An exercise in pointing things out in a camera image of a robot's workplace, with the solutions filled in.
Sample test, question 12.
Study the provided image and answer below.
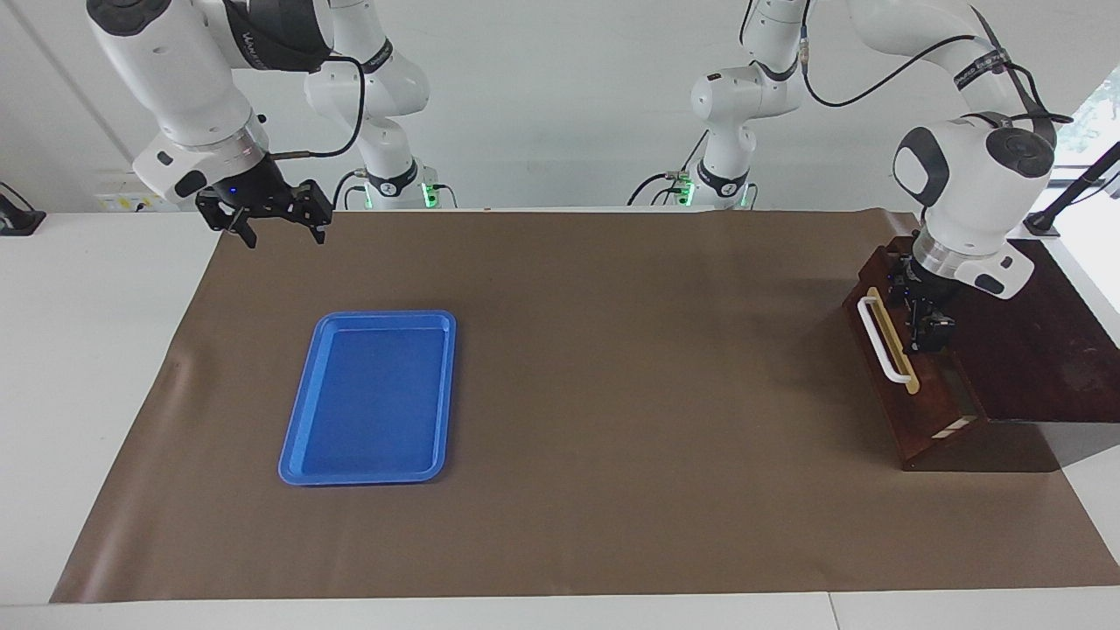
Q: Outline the wooden drawer with white handle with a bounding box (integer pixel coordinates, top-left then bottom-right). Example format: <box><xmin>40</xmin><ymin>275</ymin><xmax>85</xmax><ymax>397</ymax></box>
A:
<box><xmin>842</xmin><ymin>245</ymin><xmax>983</xmax><ymax>460</ymax></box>

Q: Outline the bright window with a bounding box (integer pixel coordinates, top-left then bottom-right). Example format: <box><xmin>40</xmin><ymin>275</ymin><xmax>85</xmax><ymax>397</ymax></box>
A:
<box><xmin>1024</xmin><ymin>68</ymin><xmax>1120</xmax><ymax>189</ymax></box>

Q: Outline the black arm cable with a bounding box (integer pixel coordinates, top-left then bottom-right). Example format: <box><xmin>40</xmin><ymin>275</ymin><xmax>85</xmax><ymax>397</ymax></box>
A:
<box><xmin>798</xmin><ymin>0</ymin><xmax>1075</xmax><ymax>128</ymax></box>
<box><xmin>265</xmin><ymin>54</ymin><xmax>366</xmax><ymax>160</ymax></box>

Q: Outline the black stand base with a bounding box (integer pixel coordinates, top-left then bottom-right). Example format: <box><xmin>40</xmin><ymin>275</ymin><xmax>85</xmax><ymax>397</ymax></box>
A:
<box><xmin>0</xmin><ymin>181</ymin><xmax>46</xmax><ymax>237</ymax></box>

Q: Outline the brown table mat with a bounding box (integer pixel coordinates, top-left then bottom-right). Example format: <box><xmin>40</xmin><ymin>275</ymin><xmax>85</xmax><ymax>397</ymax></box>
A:
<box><xmin>50</xmin><ymin>208</ymin><xmax>1120</xmax><ymax>605</ymax></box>

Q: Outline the blue plastic tray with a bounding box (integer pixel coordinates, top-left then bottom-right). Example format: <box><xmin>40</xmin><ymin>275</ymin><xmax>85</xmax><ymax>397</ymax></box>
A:
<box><xmin>277</xmin><ymin>309</ymin><xmax>458</xmax><ymax>487</ymax></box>

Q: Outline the dark wooden cabinet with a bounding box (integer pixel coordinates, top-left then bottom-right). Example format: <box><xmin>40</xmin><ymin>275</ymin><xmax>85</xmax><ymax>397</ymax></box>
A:
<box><xmin>888</xmin><ymin>236</ymin><xmax>1120</xmax><ymax>473</ymax></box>

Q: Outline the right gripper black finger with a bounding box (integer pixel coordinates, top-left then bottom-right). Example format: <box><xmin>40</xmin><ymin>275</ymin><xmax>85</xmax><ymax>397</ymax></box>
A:
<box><xmin>289</xmin><ymin>179</ymin><xmax>335</xmax><ymax>245</ymax></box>
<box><xmin>196</xmin><ymin>192</ymin><xmax>259</xmax><ymax>250</ymax></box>

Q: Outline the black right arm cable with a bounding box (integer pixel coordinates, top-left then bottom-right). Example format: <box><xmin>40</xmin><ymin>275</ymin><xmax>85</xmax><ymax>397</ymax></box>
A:
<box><xmin>265</xmin><ymin>54</ymin><xmax>366</xmax><ymax>160</ymax></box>

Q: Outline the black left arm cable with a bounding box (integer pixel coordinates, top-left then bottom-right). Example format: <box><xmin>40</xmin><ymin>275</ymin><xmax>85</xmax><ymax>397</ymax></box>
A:
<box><xmin>798</xmin><ymin>0</ymin><xmax>1075</xmax><ymax>128</ymax></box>

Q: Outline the white wall socket box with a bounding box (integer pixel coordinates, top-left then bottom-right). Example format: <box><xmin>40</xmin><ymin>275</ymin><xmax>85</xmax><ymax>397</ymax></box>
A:
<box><xmin>94</xmin><ymin>169</ymin><xmax>182</xmax><ymax>213</ymax></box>

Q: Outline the white wall cable conduit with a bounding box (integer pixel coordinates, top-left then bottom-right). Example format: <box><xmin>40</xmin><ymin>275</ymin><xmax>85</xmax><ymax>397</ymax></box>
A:
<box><xmin>13</xmin><ymin>0</ymin><xmax>141</xmax><ymax>173</ymax></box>

